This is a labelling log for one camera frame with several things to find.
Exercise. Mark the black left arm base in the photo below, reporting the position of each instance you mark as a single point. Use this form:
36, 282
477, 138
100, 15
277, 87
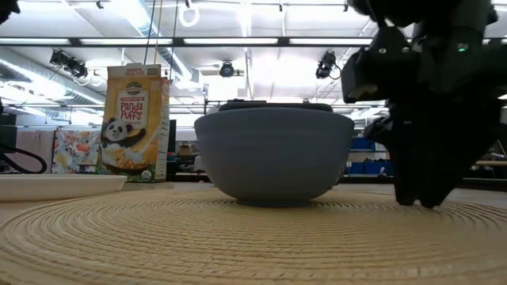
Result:
7, 132

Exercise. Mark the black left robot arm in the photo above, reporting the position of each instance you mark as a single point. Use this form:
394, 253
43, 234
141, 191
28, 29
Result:
6, 8

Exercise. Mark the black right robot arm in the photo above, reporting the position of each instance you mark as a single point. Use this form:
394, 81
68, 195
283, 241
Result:
416, 10

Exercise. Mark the grey ceramic bowl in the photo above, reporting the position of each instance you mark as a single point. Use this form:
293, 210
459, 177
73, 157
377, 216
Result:
273, 158

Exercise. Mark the floral patterned cloth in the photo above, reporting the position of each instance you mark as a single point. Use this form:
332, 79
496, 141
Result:
75, 150

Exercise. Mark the round woven straw placemat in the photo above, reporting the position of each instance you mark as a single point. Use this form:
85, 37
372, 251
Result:
237, 245

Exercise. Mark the pink fabric panel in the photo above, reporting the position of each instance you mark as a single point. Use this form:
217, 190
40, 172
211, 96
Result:
35, 150

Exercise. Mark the white ceramic plate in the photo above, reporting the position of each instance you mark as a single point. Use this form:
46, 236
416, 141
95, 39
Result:
59, 187

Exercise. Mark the black overhead light bar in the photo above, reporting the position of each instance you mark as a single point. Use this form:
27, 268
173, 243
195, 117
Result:
283, 41

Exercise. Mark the cardboard box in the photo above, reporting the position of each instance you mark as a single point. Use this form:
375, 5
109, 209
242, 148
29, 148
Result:
185, 150

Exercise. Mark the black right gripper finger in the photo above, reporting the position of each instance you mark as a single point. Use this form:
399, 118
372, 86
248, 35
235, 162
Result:
439, 170
404, 166

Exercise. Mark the black four-slot toaster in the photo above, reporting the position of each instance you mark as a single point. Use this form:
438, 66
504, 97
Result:
277, 106

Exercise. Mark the blue storage bin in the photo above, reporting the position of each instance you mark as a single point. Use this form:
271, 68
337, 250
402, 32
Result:
366, 168
361, 143

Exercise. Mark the black ceiling spotlight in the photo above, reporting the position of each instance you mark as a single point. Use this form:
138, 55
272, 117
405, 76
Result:
58, 58
227, 70
77, 69
325, 65

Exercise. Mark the Panda Puffs cereal box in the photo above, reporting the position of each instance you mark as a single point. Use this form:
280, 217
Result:
134, 118

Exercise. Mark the black computer monitor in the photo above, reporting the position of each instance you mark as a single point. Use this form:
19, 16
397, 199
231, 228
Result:
172, 136

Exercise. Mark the silver ventilation duct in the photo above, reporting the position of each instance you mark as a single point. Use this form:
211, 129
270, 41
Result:
39, 75

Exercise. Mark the wooden workbench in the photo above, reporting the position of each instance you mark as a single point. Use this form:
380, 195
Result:
491, 163

